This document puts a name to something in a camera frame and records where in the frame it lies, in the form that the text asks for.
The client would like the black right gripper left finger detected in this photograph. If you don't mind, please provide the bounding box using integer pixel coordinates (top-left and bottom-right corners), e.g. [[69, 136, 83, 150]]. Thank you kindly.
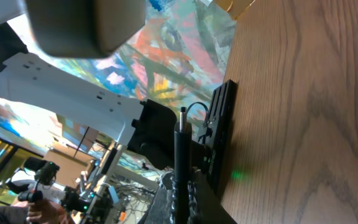
[[146, 170, 179, 224]]

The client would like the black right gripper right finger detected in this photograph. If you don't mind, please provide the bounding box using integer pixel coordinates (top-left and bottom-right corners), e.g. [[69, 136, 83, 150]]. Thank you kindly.
[[188, 169, 237, 224]]

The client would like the Samsung Galaxy smartphone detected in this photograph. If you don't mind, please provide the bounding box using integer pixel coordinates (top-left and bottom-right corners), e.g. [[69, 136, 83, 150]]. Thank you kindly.
[[23, 0, 146, 58]]

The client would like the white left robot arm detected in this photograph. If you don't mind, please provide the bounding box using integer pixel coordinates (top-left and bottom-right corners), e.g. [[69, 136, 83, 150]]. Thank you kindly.
[[0, 22, 177, 169]]

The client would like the operator hand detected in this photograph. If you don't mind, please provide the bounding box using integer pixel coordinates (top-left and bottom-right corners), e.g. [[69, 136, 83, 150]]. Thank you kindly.
[[26, 200, 66, 224]]

